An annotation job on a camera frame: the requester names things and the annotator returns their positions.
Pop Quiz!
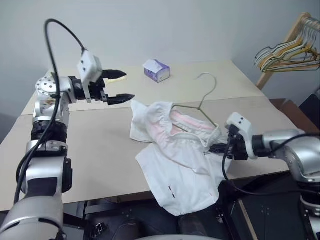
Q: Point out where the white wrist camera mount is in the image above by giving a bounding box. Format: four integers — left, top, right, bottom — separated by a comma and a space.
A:
76, 49, 103, 104
223, 111, 259, 160

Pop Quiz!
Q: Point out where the black box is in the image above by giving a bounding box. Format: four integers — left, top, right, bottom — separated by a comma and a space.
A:
298, 86, 320, 127

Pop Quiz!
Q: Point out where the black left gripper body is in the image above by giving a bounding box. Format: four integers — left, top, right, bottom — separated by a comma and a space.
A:
87, 77, 110, 103

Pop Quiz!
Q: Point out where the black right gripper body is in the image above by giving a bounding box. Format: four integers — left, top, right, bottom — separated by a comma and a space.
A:
225, 133, 250, 161

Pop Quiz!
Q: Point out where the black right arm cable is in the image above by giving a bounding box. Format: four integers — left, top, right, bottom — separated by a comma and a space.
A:
221, 126, 320, 196

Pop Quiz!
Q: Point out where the black table frame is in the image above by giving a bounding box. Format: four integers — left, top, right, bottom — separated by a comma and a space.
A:
63, 196, 162, 230

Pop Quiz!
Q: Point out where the wooden clothes rack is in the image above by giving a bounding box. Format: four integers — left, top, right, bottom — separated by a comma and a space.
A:
255, 11, 320, 91

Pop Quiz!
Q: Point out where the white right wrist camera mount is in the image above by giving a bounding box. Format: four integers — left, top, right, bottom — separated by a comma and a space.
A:
223, 111, 259, 160

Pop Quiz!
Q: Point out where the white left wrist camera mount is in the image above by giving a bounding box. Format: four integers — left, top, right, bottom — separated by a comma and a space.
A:
76, 49, 103, 104

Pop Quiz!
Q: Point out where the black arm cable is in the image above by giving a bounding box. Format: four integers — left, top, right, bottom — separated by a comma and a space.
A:
13, 18, 87, 205
221, 126, 320, 196

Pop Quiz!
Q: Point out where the purple tissue box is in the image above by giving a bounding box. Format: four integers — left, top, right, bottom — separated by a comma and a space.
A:
142, 58, 172, 84

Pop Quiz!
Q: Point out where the white garment with pink lining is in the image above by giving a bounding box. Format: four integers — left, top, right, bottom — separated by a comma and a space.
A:
129, 99, 234, 217

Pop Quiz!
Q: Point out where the olive wire hanger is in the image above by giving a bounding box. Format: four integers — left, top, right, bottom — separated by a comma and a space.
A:
170, 72, 222, 130

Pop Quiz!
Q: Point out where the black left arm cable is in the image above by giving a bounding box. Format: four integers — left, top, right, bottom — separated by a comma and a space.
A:
13, 18, 87, 205

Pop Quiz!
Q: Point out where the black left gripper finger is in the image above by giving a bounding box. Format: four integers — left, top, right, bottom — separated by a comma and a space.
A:
101, 69, 128, 81
106, 93, 136, 106

